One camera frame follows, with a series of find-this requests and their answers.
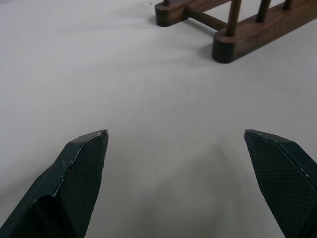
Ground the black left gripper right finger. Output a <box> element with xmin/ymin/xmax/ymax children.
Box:
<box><xmin>243</xmin><ymin>128</ymin><xmax>317</xmax><ymax>238</ymax></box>

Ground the dark wooden dish rack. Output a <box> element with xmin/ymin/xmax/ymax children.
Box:
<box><xmin>155</xmin><ymin>0</ymin><xmax>317</xmax><ymax>64</ymax></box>

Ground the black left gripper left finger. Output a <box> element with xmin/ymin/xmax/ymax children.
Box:
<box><xmin>0</xmin><ymin>129</ymin><xmax>109</xmax><ymax>238</ymax></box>

